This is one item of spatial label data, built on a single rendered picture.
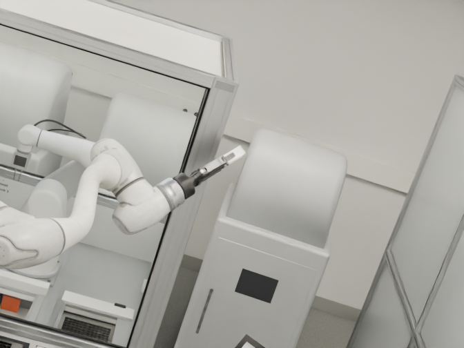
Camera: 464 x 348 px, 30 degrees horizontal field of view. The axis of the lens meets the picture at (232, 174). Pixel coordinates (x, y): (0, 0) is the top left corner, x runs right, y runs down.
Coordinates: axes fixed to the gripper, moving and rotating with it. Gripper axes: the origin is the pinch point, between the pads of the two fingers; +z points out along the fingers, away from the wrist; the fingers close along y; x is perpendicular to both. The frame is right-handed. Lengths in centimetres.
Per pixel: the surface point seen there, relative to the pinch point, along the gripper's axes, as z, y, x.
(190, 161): -7.9, -13.6, 7.7
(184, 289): 43, -340, -13
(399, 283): 93, -153, -76
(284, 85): 165, -281, 64
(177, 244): -21.9, -30.0, -11.1
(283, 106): 159, -289, 53
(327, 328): 114, -339, -90
